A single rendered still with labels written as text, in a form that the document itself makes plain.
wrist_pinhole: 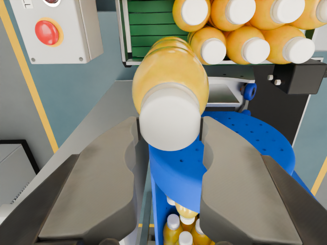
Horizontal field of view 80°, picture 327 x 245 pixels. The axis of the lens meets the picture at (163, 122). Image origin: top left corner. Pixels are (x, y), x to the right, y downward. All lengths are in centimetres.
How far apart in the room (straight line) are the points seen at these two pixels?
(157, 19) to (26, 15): 28
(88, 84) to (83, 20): 127
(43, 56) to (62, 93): 137
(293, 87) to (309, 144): 160
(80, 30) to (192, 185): 30
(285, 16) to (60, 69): 153
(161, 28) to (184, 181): 37
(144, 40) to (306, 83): 39
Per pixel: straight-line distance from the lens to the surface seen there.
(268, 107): 157
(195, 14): 35
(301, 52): 41
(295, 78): 53
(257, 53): 38
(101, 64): 156
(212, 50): 36
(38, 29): 39
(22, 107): 202
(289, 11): 39
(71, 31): 38
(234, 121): 49
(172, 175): 33
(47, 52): 40
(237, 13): 36
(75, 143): 85
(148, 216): 202
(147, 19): 54
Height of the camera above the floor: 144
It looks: 61 degrees down
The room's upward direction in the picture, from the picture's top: 175 degrees counter-clockwise
